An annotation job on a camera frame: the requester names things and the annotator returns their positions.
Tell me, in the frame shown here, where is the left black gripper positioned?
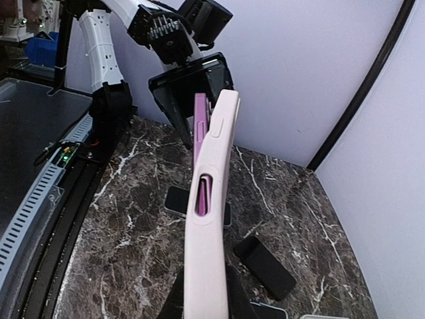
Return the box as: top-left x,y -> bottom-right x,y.
149,52 -> 234,150

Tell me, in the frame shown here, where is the white slotted cable duct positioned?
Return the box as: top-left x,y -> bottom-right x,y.
0,82 -> 94,266

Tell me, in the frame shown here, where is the small green circuit board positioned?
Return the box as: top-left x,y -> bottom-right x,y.
53,141 -> 81,168

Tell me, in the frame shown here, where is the black smartphone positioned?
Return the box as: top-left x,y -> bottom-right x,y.
233,236 -> 296,301

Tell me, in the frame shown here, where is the left black frame post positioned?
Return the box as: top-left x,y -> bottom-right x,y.
48,1 -> 74,96

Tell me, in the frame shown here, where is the black frame post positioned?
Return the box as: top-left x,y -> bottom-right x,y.
307,0 -> 416,171
48,1 -> 74,96

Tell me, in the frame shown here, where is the white phone case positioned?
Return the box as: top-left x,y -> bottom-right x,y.
299,314 -> 344,319

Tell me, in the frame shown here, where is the phone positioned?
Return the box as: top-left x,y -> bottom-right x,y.
164,186 -> 232,229
250,301 -> 288,319
193,93 -> 213,216

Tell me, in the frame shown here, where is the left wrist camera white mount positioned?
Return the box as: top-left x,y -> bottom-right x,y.
147,15 -> 210,70

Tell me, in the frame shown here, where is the pink phone case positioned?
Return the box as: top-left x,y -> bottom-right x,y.
183,89 -> 240,318

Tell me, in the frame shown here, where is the black front rail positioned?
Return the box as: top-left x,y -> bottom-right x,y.
1,116 -> 129,318

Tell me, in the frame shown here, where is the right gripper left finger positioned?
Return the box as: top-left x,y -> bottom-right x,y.
157,268 -> 184,319

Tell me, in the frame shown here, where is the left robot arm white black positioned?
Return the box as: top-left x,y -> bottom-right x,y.
67,1 -> 234,149

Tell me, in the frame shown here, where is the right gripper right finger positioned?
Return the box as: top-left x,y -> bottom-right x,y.
226,265 -> 259,319

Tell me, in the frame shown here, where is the right black frame post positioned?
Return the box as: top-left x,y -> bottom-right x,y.
307,0 -> 416,171

